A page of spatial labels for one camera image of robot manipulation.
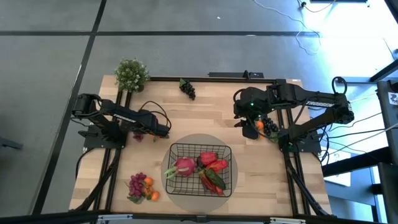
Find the black bracket bar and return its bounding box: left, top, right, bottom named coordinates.
left=207, top=70, right=265, bottom=79

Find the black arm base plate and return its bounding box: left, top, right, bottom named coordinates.
left=77, top=130, right=128, bottom=149
left=278, top=136, right=323, bottom=154

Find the small black grape bunch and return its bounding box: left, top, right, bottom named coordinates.
left=178, top=78, right=197, bottom=100

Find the black wire basket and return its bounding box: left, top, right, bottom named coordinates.
left=165, top=142, right=233, bottom=197

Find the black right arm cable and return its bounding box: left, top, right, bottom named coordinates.
left=331, top=76, right=348, bottom=95

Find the black beam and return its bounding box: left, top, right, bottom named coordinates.
left=322, top=146, right=398, bottom=178

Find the red bell pepper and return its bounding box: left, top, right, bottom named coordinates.
left=198, top=169, right=218, bottom=194
left=200, top=151, right=219, bottom=166

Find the silver frame bracket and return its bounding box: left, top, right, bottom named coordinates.
left=98, top=213, right=134, bottom=222
left=269, top=217, right=307, bottom=224

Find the long red pepper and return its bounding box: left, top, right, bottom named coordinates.
left=206, top=159, right=229, bottom=174

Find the black floor stand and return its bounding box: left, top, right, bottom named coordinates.
left=337, top=57, right=398, bottom=85

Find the round grey mat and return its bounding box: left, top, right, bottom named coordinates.
left=160, top=133, right=239, bottom=215

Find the white floor cable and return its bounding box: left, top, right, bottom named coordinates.
left=252, top=0, right=322, bottom=54

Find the grey cabinet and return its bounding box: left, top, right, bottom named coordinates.
left=376, top=79, right=398, bottom=166

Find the pink dragon fruit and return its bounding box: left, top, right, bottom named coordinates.
left=164, top=156, right=197, bottom=180

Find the green cucumber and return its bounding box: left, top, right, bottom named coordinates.
left=204, top=169, right=227, bottom=191

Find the green potted plant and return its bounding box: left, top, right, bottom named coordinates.
left=113, top=57, right=150, bottom=93

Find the dark chair base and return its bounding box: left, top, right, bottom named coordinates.
left=0, top=136, right=24, bottom=151

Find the large black grape bunch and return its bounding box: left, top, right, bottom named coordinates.
left=261, top=114, right=280, bottom=144

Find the white power cable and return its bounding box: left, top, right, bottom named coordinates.
left=351, top=92, right=379, bottom=103

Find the magenta grape bunch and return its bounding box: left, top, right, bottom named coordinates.
left=126, top=172, right=147, bottom=205

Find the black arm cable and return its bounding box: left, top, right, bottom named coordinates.
left=331, top=76, right=348, bottom=95
left=139, top=100, right=172, bottom=129

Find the black plug with cable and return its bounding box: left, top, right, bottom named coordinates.
left=298, top=0, right=338, bottom=14

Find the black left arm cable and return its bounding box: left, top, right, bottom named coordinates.
left=139, top=100, right=172, bottom=129

